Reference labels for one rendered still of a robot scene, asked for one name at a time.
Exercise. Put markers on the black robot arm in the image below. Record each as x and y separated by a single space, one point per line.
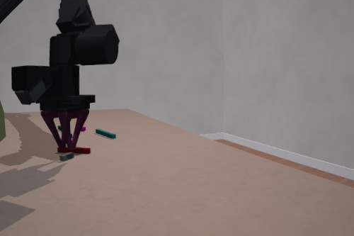
81 41

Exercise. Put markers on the turquoise rod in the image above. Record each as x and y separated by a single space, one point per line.
107 134

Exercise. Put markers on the grey rod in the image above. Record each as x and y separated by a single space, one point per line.
67 156

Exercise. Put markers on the dark red rectangular bar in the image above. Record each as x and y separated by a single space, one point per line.
78 150

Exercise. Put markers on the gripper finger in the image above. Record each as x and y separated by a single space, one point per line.
65 119
48 117

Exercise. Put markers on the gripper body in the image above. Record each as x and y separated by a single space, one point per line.
55 103

